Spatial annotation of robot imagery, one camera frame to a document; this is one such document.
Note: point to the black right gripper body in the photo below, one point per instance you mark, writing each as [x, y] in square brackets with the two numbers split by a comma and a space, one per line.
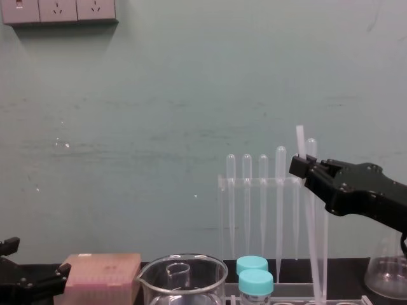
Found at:
[365, 193]

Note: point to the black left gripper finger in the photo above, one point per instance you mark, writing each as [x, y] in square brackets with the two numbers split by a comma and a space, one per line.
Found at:
[62, 274]
[9, 246]

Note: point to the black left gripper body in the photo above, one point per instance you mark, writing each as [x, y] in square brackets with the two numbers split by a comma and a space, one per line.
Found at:
[19, 289]

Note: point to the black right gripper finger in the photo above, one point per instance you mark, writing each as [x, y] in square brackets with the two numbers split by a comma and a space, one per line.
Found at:
[332, 163]
[310, 173]

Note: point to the large clear plastic pipette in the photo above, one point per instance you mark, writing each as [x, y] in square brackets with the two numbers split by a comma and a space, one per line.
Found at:
[279, 206]
[311, 146]

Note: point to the pink pipette tip box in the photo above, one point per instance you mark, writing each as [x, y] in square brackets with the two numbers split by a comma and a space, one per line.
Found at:
[101, 276]

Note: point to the small clear plastic pipette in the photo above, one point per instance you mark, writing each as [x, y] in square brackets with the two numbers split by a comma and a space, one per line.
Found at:
[263, 206]
[231, 206]
[247, 206]

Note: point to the glass conical flask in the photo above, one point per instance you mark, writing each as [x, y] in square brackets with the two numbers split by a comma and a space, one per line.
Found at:
[386, 273]

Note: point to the clear acrylic pipette rack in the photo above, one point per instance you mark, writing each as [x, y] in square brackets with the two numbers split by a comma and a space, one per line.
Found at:
[221, 203]

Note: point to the teal capped clear vial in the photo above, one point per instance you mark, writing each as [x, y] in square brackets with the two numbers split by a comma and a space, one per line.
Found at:
[252, 263]
[256, 281]

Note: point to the small glass beaker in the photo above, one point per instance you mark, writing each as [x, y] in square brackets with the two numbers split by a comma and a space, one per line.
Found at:
[178, 276]

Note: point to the large glass beaker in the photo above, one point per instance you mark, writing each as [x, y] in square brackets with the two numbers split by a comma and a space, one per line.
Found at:
[210, 286]

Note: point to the white wall socket panel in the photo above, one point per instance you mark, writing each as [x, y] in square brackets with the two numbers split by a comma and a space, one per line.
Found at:
[57, 11]

